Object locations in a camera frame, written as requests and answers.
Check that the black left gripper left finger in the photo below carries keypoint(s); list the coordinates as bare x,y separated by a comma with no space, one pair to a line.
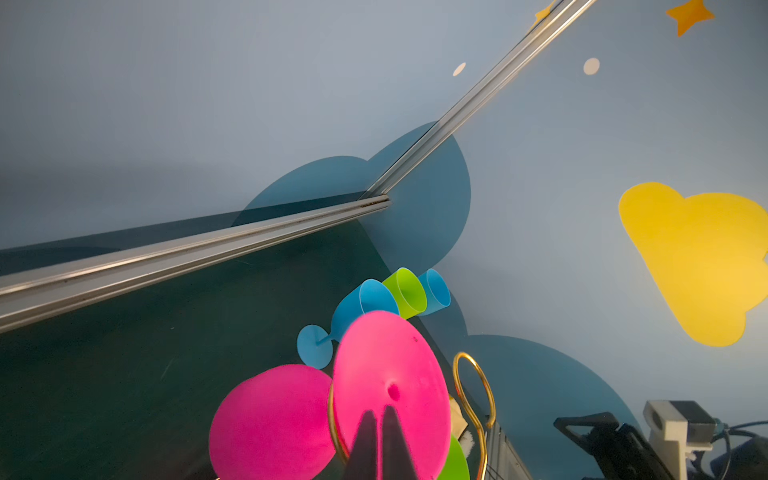
362,461

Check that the green wine glass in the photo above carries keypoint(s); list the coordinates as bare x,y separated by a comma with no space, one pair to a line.
456,466
408,292

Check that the green wine glass front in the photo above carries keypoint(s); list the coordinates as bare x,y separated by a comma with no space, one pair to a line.
408,292

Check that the green wine glass back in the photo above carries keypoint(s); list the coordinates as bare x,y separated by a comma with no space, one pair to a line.
456,466

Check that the aluminium frame right post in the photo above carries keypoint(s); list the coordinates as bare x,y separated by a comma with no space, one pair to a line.
562,15

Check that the aluminium frame back rail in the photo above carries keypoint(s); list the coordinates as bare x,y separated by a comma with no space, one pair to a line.
35,295

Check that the pink wine glass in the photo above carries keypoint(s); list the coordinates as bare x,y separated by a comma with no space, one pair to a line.
282,423

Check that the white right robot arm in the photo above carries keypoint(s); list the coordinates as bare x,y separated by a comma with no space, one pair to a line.
745,456

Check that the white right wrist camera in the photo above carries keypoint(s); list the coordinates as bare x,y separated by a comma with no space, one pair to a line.
679,429

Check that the blue wine glass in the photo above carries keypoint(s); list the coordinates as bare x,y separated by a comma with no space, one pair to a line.
437,292
314,343

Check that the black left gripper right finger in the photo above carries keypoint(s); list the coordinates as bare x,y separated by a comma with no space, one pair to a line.
396,462

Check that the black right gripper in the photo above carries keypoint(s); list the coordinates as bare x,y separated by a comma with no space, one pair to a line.
620,451

